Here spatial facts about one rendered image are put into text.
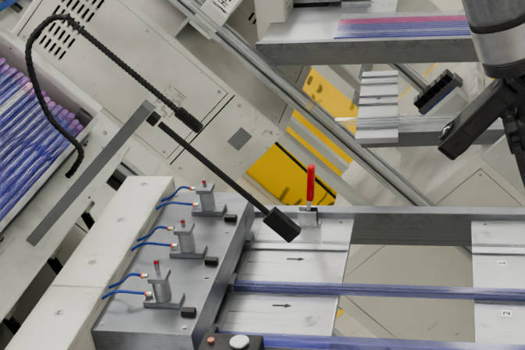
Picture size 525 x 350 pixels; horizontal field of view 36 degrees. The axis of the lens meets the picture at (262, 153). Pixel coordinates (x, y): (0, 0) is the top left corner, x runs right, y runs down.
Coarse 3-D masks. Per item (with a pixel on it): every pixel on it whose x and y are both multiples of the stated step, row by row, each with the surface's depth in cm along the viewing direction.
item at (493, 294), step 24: (240, 288) 113; (264, 288) 112; (288, 288) 112; (312, 288) 111; (336, 288) 110; (360, 288) 109; (384, 288) 109; (408, 288) 108; (432, 288) 107; (456, 288) 107; (480, 288) 106; (504, 288) 106
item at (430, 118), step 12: (336, 120) 136; (348, 120) 136; (360, 120) 135; (372, 120) 135; (384, 120) 135; (396, 120) 134; (408, 120) 134; (420, 120) 134; (432, 120) 133; (444, 120) 133
